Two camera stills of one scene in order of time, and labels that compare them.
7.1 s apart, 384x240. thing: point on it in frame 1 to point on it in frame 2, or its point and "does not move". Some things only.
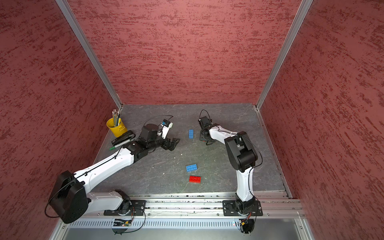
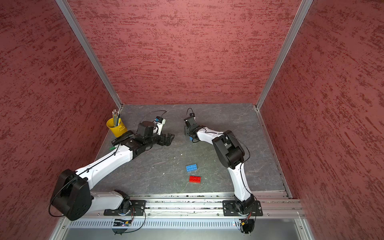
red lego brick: [195, 179] does not move
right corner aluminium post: [297, 23] does not move
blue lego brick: [191, 167] does not move
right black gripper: [202, 136] to [187, 131]
